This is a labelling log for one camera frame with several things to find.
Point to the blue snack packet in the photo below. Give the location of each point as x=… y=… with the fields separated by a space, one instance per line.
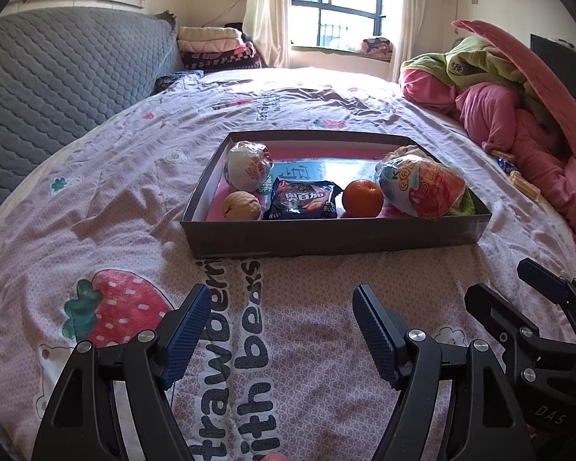
x=302 y=200

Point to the yellow wrapped snack bar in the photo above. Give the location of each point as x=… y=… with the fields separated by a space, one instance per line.
x=523 y=186

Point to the cream left curtain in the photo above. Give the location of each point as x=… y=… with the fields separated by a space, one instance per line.
x=266 y=22

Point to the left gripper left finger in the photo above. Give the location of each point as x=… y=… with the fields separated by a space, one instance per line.
x=81 y=421

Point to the pink strawberry print bedsheet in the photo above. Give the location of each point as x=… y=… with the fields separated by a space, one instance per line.
x=284 y=367

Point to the brown walnut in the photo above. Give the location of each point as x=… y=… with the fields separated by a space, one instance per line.
x=241 y=206

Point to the cream right curtain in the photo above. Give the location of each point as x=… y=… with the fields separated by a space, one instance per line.
x=407 y=18

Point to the green blanket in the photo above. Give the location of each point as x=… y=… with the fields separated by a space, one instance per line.
x=475 y=64

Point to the person's left hand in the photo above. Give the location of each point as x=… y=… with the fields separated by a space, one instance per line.
x=275 y=457

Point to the black wall television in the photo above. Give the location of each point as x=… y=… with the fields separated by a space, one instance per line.
x=559 y=57

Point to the pink crumpled duvet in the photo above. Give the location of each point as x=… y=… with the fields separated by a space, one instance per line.
x=493 y=119

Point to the grey quilted headboard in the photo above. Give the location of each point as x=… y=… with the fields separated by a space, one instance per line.
x=66 y=70

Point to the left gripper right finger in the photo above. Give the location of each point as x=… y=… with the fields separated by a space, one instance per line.
x=483 y=420

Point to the folded cloth on windowsill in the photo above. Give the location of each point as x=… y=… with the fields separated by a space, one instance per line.
x=378 y=47

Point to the cream curtain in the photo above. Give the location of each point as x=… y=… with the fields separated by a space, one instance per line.
x=407 y=18
x=266 y=22

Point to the cream mesh bath pouf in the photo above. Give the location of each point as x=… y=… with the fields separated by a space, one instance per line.
x=404 y=151

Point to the stack of folded blankets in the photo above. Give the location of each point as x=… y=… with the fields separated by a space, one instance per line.
x=215 y=49

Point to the small white surprise egg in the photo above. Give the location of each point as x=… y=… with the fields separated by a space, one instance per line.
x=247 y=166

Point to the window with dark frame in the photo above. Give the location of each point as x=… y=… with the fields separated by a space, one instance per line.
x=334 y=24

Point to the blue paper with characters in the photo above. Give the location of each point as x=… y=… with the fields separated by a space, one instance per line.
x=339 y=170

